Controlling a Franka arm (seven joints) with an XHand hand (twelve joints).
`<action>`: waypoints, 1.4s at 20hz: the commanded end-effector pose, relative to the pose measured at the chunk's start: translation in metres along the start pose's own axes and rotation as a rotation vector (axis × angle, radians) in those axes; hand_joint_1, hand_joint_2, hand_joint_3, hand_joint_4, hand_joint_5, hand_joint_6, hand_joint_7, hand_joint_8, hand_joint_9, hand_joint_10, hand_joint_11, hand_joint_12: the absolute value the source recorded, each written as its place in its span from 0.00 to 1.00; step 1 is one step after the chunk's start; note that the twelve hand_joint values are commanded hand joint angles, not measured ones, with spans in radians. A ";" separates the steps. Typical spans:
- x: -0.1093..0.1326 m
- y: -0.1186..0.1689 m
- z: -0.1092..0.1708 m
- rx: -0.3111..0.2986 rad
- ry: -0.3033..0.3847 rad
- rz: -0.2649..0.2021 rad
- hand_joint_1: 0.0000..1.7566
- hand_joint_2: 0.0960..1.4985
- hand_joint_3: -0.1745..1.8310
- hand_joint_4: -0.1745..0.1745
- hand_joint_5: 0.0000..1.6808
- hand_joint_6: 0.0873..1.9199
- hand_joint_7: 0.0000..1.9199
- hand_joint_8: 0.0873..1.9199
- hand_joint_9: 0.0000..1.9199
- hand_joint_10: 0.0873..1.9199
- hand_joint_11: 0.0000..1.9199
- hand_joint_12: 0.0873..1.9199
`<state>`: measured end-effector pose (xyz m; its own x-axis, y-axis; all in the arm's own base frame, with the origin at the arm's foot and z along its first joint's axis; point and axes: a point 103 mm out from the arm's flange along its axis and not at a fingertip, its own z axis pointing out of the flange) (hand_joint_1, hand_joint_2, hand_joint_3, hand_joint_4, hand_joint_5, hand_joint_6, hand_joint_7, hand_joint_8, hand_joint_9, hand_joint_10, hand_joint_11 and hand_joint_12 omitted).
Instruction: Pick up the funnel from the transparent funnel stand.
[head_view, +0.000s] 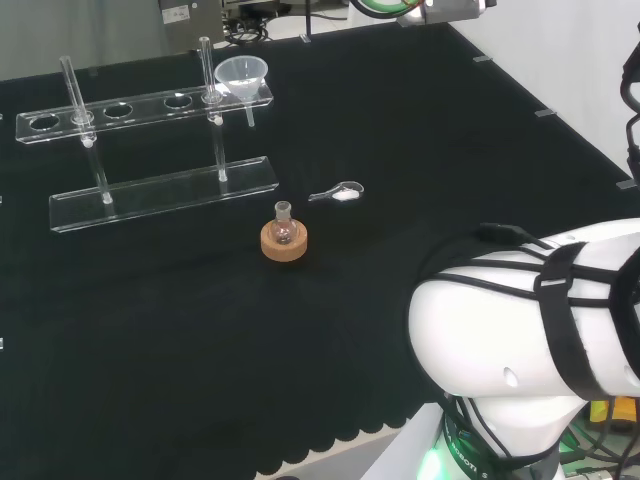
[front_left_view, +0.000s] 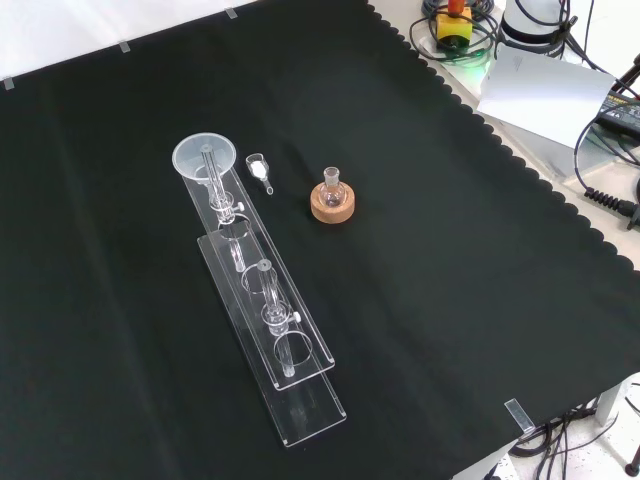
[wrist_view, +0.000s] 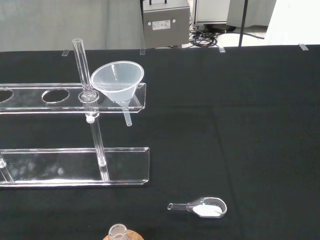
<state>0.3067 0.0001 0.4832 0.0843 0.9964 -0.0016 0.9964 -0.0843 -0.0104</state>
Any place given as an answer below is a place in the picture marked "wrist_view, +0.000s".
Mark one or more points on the black bench cloth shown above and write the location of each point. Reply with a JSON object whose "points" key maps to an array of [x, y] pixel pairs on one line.
{"points": [[225, 125]]}

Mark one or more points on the grey metal equipment case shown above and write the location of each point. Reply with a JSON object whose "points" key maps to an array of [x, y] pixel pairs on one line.
{"points": [[166, 25]]}

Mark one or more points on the round-bottom glass flask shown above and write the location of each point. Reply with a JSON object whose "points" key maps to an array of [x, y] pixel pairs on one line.
{"points": [[117, 231]]}

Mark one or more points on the pale board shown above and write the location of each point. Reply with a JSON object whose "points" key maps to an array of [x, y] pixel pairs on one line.
{"points": [[295, 22]]}

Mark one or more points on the black tripod pole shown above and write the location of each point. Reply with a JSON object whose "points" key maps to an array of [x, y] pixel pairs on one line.
{"points": [[243, 22]]}

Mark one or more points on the white cabinet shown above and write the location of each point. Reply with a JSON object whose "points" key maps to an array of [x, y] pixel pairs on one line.
{"points": [[211, 11]]}

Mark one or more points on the clear cloth clip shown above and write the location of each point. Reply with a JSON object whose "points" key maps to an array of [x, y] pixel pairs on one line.
{"points": [[303, 47], [221, 49], [142, 51], [64, 53]]}

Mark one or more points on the clear acrylic funnel stand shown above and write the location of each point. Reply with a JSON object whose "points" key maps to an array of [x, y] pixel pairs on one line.
{"points": [[75, 165]]}

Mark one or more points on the glass weighing funnel with powder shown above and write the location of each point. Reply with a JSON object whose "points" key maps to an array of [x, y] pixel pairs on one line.
{"points": [[205, 208]]}

